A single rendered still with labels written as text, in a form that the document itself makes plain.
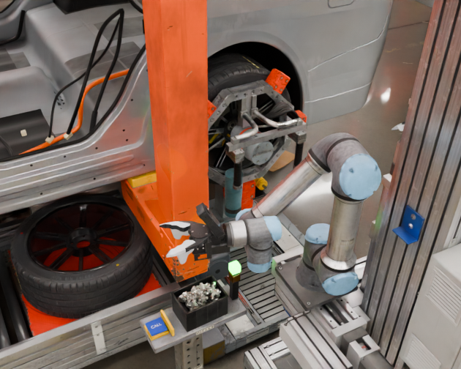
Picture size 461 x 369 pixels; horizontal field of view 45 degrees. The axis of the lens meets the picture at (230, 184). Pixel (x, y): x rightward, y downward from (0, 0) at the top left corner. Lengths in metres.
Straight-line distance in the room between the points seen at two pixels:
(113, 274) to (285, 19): 1.41
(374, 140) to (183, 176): 2.61
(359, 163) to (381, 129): 3.10
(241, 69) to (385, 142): 2.06
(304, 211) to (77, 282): 1.68
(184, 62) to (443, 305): 1.09
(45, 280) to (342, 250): 1.38
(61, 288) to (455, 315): 1.63
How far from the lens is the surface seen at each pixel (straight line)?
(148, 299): 2.58
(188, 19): 1.82
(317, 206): 3.71
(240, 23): 2.57
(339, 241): 1.74
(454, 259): 1.68
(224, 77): 2.62
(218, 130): 2.76
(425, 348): 1.86
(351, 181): 1.56
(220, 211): 3.19
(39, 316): 2.78
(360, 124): 4.66
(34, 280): 2.63
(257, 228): 1.62
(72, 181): 2.58
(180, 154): 2.03
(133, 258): 2.61
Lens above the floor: 2.32
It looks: 37 degrees down
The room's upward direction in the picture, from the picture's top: 1 degrees clockwise
